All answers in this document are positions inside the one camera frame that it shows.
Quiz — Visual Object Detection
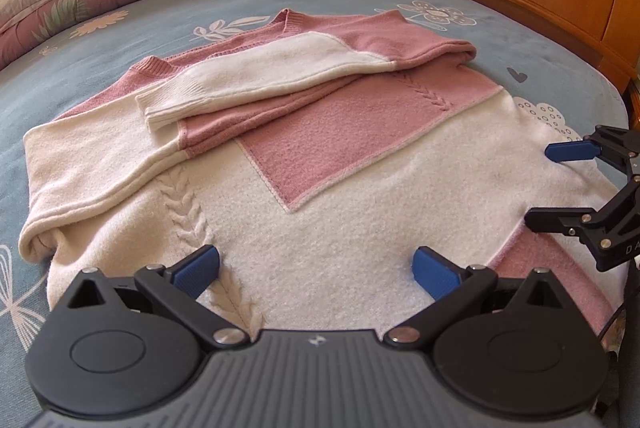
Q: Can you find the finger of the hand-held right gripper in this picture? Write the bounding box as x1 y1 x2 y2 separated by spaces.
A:
524 175 640 255
544 124 640 181

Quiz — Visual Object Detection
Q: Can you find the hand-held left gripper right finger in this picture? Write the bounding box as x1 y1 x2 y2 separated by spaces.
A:
384 245 568 351

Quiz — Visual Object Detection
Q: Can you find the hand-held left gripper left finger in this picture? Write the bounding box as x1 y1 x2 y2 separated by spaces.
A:
65 244 251 351

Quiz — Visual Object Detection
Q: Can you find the pink and white knit sweater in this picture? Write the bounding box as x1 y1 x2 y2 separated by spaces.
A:
17 8 618 334

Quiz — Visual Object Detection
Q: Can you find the black cable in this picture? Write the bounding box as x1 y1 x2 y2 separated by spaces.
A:
597 298 632 351

